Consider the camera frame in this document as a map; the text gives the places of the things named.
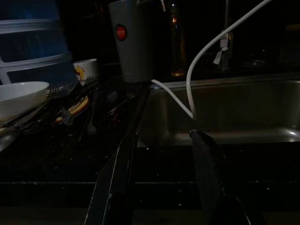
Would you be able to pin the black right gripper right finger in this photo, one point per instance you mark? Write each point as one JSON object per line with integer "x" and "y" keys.
{"x": 211, "y": 178}

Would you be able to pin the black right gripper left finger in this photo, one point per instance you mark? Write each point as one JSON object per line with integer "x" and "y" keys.
{"x": 114, "y": 187}

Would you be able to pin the metal spoon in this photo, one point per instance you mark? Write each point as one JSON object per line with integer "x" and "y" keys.
{"x": 67, "y": 118}
{"x": 91, "y": 129}

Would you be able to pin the stainless steel sink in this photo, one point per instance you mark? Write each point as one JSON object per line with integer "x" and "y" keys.
{"x": 234, "y": 110}

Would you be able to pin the striped colourful plate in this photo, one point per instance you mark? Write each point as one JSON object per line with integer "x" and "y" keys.
{"x": 80, "y": 105}

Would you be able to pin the metal fork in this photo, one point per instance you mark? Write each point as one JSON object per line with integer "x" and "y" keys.
{"x": 89, "y": 79}
{"x": 62, "y": 89}

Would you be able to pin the white cup with cartoon print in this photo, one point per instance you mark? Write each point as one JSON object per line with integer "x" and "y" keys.
{"x": 90, "y": 68}

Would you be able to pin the white ceramic bowl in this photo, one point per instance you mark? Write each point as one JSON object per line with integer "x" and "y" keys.
{"x": 18, "y": 98}

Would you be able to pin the grey canister with red button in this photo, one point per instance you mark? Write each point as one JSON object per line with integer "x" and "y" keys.
{"x": 134, "y": 56}

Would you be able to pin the glass oil bottle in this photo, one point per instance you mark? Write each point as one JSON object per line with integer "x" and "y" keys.
{"x": 178, "y": 49}

